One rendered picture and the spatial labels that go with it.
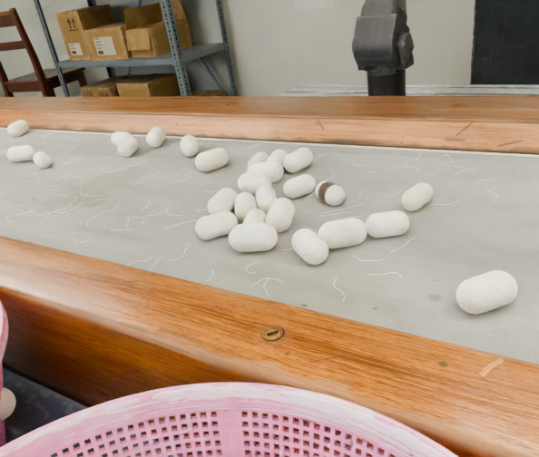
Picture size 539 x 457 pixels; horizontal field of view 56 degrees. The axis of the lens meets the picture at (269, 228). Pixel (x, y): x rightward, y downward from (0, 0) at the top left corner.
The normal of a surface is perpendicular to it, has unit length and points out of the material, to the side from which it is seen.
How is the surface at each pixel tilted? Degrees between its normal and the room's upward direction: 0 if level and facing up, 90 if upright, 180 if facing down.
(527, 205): 0
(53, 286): 0
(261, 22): 90
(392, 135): 45
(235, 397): 75
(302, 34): 91
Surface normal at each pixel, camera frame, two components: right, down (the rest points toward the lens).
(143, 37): -0.65, 0.28
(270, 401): -0.30, 0.23
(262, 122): -0.46, -0.29
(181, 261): -0.15, -0.88
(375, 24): -0.56, -0.04
